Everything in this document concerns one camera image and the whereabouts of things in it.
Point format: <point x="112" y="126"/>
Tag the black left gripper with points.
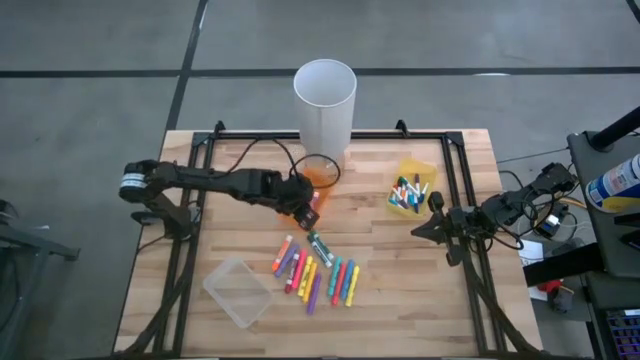
<point x="295" y="192"/>

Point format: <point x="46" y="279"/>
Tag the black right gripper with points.
<point x="460" y="222"/>

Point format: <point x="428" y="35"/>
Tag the pink white fat marker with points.
<point x="315" y="200"/>

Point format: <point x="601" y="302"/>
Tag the green white fat marker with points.
<point x="316" y="245"/>
<point x="325" y="255"/>

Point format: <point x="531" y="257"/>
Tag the blue thin dry-erase marker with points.
<point x="425" y="190"/>
<point x="410" y="201"/>

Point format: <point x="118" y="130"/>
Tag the orange plastic bin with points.
<point x="322" y="181"/>

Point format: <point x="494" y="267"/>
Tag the orange fat marker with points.
<point x="282" y="252"/>

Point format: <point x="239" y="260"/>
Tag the lavender highlighter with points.
<point x="286" y="261"/>

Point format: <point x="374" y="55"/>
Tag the orange thin dry-erase marker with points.
<point x="403" y="196"/>

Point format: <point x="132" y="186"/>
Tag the black thin dry-erase marker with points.
<point x="417" y="182"/>

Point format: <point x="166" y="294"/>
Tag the white thin dry-erase marker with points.
<point x="409" y="188"/>

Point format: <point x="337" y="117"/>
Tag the pink highlighter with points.
<point x="299" y="269"/>

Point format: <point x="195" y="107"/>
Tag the red thin dry-erase marker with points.
<point x="396" y="192"/>

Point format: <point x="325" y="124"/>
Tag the yellow highlighter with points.
<point x="352" y="286"/>
<point x="305" y="276"/>

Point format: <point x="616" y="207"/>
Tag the dark red fat marker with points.
<point x="291" y="275"/>

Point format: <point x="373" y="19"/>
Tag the green thin dry-erase marker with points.
<point x="401" y="181"/>

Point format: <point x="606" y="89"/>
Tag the teal highlighter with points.
<point x="335" y="276"/>

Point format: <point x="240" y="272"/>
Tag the orange-yellow highlighter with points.
<point x="310" y="282"/>

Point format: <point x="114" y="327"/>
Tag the yellow plastic bin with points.
<point x="410" y="167"/>

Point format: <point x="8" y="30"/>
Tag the red highlighter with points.
<point x="339" y="284"/>

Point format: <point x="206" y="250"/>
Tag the blue highlighter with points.
<point x="347" y="280"/>

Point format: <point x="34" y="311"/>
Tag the purple highlighter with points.
<point x="314" y="295"/>

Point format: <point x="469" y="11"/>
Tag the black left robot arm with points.
<point x="220" y="180"/>

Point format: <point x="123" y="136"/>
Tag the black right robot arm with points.
<point x="505" y="210"/>

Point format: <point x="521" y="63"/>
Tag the white paper sheet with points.
<point x="530" y="252"/>

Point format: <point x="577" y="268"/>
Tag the clear plastic bin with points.
<point x="237" y="292"/>

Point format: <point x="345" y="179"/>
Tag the white cylindrical cup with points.
<point x="325" y="115"/>

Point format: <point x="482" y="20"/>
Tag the small blue white device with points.
<point x="551" y="223"/>

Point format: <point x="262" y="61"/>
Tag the small red object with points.
<point x="552" y="286"/>

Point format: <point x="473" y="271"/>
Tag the black bar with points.
<point x="565" y="265"/>

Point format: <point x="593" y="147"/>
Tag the grey equipment cart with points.
<point x="600" y="225"/>

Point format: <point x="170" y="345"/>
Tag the blue white spray can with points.
<point x="615" y="185"/>

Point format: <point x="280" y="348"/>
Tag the black pole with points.
<point x="615" y="131"/>

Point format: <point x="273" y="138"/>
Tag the backlit keyboard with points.
<point x="625" y="335"/>

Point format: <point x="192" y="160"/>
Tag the grey metal stand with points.
<point x="45" y="245"/>

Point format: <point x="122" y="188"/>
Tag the black metal table frame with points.
<point x="250" y="135"/>

